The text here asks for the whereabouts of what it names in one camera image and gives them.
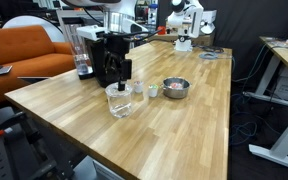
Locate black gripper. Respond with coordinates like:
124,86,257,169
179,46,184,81
102,32,133,92

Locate white coffee pod red foil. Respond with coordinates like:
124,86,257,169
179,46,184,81
132,80,145,94

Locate black coffee machine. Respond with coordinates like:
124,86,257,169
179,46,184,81
84,31,125,89

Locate clear glass jar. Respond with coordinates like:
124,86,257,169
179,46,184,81
104,83,134,119

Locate pink foil coffee pod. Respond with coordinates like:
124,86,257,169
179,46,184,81
168,80,185,90

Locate clear plastic storage jar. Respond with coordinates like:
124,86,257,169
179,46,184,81
147,3,160,26

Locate clear water tank black lid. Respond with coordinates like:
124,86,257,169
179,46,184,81
63,22,96,81

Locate stainless steel bowl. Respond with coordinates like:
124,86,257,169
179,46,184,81
160,76,192,100

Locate beige cabinet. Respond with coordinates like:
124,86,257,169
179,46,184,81
147,31,216,47

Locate black flat board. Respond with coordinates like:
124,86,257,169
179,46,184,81
16,75,52,85

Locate orange sofa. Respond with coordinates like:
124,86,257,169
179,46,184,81
0,24,77,110

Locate white round table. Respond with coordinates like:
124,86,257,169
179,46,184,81
1,14,66,43

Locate black table clamps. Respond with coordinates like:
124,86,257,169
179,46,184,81
0,111,87,180

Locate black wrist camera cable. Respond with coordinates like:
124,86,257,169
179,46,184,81
126,28,164,42

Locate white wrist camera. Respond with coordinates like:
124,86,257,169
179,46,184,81
76,24,106,42

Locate grey coiled cable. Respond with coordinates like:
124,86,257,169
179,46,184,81
198,50,234,62

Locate black clamp orange handle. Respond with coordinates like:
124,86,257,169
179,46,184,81
0,111,29,144

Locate blue cable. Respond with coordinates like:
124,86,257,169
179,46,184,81
229,43,272,148

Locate white frame wooden desk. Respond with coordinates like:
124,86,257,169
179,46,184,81
243,35,288,174

